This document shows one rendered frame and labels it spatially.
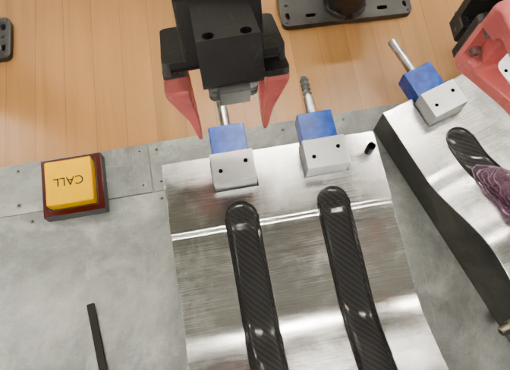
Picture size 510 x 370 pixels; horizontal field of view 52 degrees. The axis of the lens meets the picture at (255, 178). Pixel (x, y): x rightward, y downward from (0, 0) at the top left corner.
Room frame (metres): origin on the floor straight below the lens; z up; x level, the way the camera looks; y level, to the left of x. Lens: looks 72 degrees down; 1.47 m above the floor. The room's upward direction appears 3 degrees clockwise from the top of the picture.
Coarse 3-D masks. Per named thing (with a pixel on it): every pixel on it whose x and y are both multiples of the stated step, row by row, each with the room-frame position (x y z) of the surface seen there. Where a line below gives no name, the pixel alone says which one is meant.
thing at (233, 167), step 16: (224, 112) 0.27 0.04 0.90; (208, 128) 0.25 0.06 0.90; (224, 128) 0.25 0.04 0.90; (240, 128) 0.25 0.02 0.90; (224, 144) 0.23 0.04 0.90; (240, 144) 0.23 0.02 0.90; (224, 160) 0.20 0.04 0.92; (240, 160) 0.21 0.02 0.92; (224, 176) 0.19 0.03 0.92; (240, 176) 0.19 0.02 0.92; (256, 176) 0.19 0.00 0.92
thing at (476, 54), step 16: (480, 16) 0.20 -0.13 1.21; (496, 16) 0.18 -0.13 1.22; (480, 32) 0.19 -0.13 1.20; (496, 32) 0.18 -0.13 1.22; (464, 48) 0.19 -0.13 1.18; (480, 48) 0.19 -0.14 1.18; (496, 48) 0.18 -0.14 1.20; (464, 64) 0.18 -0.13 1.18; (480, 64) 0.18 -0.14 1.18; (496, 64) 0.18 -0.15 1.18; (480, 80) 0.17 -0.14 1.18; (496, 80) 0.17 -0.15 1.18; (496, 96) 0.16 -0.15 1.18
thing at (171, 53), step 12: (264, 24) 0.27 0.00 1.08; (168, 36) 0.26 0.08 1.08; (264, 36) 0.25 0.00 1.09; (276, 36) 0.25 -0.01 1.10; (168, 48) 0.24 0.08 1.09; (180, 48) 0.24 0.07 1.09; (276, 48) 0.24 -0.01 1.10; (168, 60) 0.22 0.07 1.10; (180, 60) 0.22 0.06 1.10; (168, 72) 0.21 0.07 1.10
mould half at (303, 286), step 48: (288, 144) 0.24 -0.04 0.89; (192, 192) 0.17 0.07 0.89; (240, 192) 0.18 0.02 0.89; (288, 192) 0.18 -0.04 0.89; (384, 192) 0.18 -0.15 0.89; (192, 240) 0.12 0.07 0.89; (288, 240) 0.12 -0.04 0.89; (384, 240) 0.13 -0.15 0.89; (192, 288) 0.06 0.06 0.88; (288, 288) 0.07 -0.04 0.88; (384, 288) 0.07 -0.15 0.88; (192, 336) 0.01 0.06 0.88; (240, 336) 0.02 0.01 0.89; (288, 336) 0.02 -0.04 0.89; (336, 336) 0.02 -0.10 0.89; (432, 336) 0.02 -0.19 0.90
